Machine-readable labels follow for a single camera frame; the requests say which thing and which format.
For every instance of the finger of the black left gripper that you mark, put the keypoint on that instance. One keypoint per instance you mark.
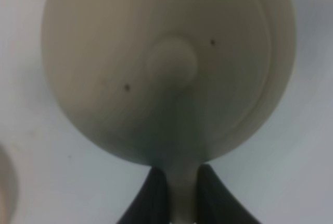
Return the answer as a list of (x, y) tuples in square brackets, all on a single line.
[(151, 204), (215, 203)]

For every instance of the beige ceramic teapot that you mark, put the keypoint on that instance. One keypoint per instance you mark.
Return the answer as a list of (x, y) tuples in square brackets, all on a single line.
[(170, 84)]

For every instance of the large beige teapot saucer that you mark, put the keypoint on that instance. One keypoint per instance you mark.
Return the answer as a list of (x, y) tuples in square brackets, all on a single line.
[(9, 188)]

